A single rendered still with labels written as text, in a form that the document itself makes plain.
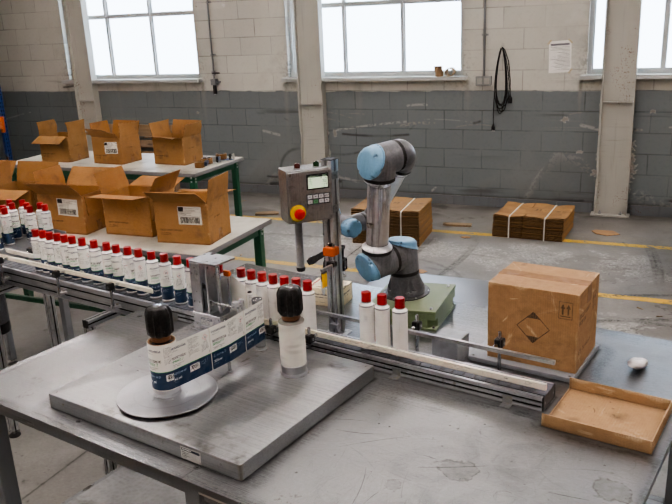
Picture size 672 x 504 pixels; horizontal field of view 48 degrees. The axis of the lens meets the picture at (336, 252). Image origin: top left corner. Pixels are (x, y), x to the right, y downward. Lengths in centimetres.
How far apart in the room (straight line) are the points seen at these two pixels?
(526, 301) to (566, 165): 544
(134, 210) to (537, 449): 306
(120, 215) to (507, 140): 449
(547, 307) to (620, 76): 535
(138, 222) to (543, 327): 277
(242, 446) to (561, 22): 626
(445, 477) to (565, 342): 71
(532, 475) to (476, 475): 14
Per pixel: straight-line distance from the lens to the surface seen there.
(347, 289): 316
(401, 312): 249
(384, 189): 273
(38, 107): 1103
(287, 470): 209
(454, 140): 809
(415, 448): 216
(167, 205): 437
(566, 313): 249
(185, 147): 684
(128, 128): 719
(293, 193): 263
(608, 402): 245
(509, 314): 256
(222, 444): 214
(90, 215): 483
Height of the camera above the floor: 198
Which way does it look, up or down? 17 degrees down
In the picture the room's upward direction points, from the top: 3 degrees counter-clockwise
